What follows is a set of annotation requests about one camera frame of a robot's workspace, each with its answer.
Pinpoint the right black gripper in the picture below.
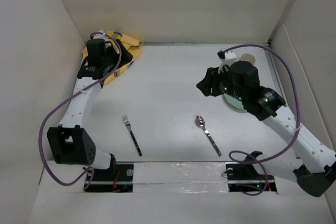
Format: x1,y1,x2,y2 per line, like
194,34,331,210
196,63,246,102

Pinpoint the yellow car-print cloth placemat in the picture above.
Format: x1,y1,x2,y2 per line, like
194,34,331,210
90,29,143,85

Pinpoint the light green flower plate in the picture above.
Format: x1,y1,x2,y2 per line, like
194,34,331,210
223,93,247,113

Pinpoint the steel spoon black handle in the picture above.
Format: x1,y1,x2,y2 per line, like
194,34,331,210
195,115,222,156

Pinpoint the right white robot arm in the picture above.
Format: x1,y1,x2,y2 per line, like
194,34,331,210
196,47,335,197

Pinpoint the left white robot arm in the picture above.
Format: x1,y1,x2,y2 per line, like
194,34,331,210
47,30,134,180

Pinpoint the purple ceramic mug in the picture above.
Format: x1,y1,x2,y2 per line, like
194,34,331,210
240,54,256,66

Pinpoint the steel fork black handle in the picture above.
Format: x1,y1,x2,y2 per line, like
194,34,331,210
122,115,142,156

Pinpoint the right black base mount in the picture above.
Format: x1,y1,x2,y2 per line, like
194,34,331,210
222,162,277,196

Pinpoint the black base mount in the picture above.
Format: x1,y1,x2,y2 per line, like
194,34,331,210
84,163,134,193
222,162,277,196

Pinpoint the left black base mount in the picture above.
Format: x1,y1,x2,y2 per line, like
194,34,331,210
84,163,134,193

